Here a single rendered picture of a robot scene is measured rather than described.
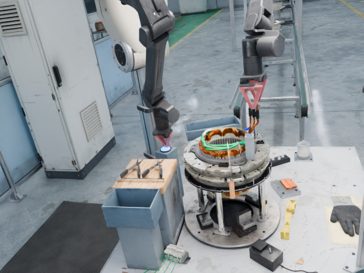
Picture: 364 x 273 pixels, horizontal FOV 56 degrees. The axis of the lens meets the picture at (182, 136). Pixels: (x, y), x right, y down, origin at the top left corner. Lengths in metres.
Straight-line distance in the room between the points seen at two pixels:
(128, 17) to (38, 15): 1.82
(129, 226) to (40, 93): 2.35
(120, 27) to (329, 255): 1.14
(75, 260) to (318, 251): 1.79
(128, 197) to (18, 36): 2.31
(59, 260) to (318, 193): 1.84
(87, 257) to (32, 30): 1.86
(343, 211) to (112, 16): 1.17
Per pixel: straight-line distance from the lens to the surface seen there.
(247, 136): 1.19
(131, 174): 1.28
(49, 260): 2.74
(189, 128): 1.64
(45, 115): 3.42
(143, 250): 1.24
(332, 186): 1.65
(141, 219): 1.13
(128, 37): 1.45
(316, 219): 1.46
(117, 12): 1.43
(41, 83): 3.30
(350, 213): 1.48
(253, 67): 1.07
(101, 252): 2.62
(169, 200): 1.28
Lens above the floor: 1.70
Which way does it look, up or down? 25 degrees down
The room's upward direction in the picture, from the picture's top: 8 degrees counter-clockwise
